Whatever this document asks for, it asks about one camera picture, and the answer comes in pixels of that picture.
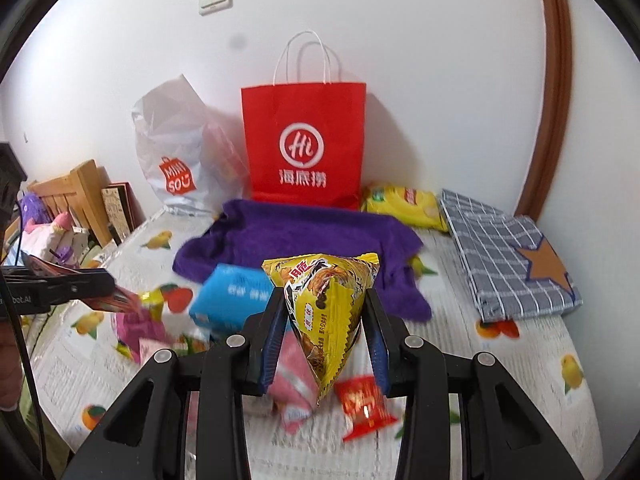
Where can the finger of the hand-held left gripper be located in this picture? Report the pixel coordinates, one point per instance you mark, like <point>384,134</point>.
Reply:
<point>75,290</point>

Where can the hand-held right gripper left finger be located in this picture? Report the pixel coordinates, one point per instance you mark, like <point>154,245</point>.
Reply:
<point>272,347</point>

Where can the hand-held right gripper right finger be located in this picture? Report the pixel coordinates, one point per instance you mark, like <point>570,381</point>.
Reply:
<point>377,355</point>

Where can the salmon pink snack packet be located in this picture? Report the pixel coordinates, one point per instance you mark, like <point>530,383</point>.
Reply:
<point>292,380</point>

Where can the red striped snack packet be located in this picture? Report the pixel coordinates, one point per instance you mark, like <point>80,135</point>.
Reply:
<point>120,300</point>

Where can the yellow triangular snack packet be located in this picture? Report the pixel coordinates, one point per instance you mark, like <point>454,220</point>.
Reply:
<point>320,310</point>

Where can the pale pink snack packet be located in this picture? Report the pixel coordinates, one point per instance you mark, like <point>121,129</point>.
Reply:
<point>152,349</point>

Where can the purple plush toy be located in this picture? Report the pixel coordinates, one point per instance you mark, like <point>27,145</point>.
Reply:
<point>31,207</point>

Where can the red candy packet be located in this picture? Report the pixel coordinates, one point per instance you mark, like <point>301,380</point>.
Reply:
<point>362,400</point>

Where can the blue box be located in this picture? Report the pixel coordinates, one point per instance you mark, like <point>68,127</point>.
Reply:
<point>225,300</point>

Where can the magenta snack packet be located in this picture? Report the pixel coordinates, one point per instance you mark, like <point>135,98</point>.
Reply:
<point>135,327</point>

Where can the wooden headboard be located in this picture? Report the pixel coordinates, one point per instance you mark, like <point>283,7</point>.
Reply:
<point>85,180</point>

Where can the small yellow candy packet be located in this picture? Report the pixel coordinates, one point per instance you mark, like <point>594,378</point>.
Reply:
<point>152,302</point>

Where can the purple towel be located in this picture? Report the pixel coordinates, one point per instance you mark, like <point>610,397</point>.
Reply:
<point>300,235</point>

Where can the grey plaid folded cloth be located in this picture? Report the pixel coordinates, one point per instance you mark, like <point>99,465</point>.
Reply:
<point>480,250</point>

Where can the fruit print bed sheet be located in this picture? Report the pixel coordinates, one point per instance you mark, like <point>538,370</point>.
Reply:
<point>525,360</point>

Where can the yellow chips bag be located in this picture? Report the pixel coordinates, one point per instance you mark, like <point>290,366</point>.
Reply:
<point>400,205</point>

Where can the white plastic bag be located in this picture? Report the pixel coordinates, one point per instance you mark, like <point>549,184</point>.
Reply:
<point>165,130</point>

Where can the red paper bag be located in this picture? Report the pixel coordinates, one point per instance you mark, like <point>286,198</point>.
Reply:
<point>300,125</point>

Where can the brown wooden door frame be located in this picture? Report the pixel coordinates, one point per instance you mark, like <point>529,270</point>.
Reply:
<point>550,85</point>

